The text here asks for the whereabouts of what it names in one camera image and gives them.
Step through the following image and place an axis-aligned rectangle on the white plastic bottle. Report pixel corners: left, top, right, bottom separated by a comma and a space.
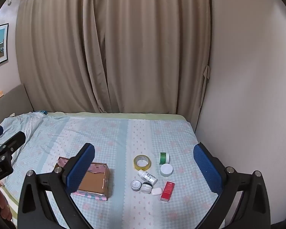
137, 169, 158, 185

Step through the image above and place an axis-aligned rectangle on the small white cream jar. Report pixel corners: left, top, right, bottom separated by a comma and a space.
140, 182, 153, 194

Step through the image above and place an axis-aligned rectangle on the cardboard box with pink flaps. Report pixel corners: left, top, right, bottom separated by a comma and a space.
54, 157, 110, 201

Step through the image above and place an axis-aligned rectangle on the beige bed headboard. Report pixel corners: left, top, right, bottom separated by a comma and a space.
0, 83, 34, 132

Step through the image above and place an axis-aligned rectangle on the person's left hand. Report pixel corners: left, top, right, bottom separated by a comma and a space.
0, 184, 13, 222

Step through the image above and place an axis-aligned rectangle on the crumpled light blue quilt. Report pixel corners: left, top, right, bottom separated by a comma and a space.
0, 113, 47, 159

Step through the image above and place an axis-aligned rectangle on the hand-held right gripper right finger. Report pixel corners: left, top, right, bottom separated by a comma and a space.
193, 142, 270, 229

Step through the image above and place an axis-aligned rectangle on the green jar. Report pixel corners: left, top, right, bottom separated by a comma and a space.
159, 152, 170, 165

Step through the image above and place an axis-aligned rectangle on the red carton box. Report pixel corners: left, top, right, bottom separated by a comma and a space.
160, 181, 176, 202

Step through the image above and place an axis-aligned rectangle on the white round jar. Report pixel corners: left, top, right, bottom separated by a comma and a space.
160, 163, 174, 177

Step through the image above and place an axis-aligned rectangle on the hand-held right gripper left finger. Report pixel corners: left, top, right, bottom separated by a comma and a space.
17, 143, 96, 229

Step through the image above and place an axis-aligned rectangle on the yellow tape roll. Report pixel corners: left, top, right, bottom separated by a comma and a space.
133, 155, 152, 171

